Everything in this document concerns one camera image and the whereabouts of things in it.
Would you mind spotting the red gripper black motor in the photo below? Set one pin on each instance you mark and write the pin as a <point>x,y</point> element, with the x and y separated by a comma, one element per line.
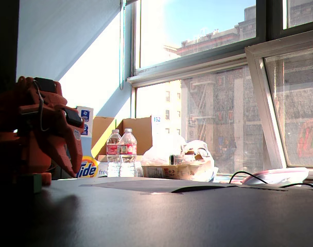
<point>64,136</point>

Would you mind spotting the green cube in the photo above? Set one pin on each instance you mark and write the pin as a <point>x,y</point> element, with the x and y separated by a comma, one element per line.
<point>33,183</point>

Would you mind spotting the red robot arm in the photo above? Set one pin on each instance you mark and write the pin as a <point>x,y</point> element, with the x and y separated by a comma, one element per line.
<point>22,144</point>

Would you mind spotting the white numbered grid paper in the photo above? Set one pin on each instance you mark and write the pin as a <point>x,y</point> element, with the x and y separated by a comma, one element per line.
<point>146,185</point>

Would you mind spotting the open Tide detergent box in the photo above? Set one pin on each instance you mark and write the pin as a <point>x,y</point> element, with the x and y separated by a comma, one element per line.
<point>88,169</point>

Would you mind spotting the clear water bottle red label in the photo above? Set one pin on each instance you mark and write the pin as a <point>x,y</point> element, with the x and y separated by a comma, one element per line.
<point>128,154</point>
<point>112,154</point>

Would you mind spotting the clear plastic bag with trash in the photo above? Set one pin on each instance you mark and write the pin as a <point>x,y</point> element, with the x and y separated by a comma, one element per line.
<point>192,159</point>

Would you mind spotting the white leaning window sash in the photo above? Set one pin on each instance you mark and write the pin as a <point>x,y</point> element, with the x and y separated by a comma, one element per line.
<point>262,103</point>

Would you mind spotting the pink pen tray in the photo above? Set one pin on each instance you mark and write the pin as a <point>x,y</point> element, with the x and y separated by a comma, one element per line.
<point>280,175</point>

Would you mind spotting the window frame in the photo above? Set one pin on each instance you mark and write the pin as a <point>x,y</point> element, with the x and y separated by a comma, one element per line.
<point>197,61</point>

